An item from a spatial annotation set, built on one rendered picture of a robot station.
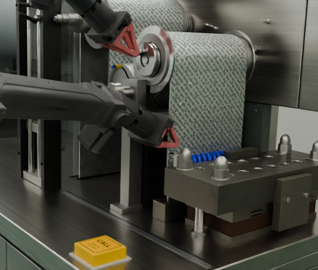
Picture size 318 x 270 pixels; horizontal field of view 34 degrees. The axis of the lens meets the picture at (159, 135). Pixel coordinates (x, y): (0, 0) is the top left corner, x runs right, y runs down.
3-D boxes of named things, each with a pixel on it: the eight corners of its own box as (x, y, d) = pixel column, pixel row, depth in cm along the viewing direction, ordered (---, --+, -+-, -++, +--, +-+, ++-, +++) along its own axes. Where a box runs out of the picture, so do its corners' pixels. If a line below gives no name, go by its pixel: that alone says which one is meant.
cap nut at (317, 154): (305, 158, 122) (307, 140, 121) (315, 157, 124) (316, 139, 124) (319, 162, 119) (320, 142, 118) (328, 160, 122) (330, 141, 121)
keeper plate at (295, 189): (271, 229, 109) (274, 178, 107) (300, 220, 115) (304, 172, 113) (280, 232, 107) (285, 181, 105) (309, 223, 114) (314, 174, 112)
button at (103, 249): (73, 254, 95) (73, 242, 95) (105, 246, 100) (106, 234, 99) (93, 268, 90) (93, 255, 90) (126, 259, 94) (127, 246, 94)
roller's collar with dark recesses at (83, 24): (69, 32, 133) (69, 7, 131) (90, 33, 136) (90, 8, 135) (82, 32, 128) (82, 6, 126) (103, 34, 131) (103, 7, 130)
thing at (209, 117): (166, 168, 115) (169, 84, 112) (239, 156, 130) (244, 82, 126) (167, 169, 115) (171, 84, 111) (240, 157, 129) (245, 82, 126)
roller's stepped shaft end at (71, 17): (51, 25, 127) (51, 12, 127) (73, 26, 131) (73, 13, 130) (57, 25, 125) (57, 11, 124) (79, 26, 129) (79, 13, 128)
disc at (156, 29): (129, 85, 122) (135, 22, 119) (131, 85, 123) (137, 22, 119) (169, 99, 111) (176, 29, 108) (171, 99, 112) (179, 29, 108)
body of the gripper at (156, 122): (161, 147, 106) (136, 133, 102) (132, 139, 114) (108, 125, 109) (174, 119, 107) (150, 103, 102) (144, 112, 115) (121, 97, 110)
